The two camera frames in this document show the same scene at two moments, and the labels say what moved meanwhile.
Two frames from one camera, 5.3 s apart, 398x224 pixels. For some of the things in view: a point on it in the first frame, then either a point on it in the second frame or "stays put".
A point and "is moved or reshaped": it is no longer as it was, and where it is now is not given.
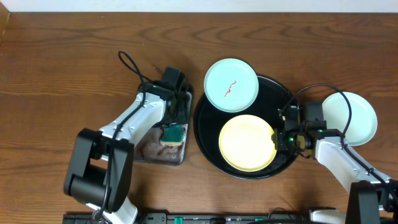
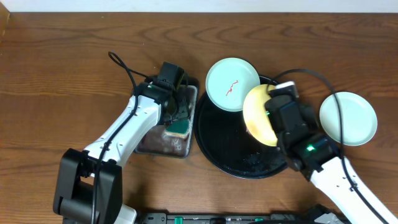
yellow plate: [245, 144] to [255, 116]
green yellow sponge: [172, 134] is moved or reshaped
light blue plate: [231, 85] stays put
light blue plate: [364, 122] stays put
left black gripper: [185, 113] stays put
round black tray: [209, 121] stays put
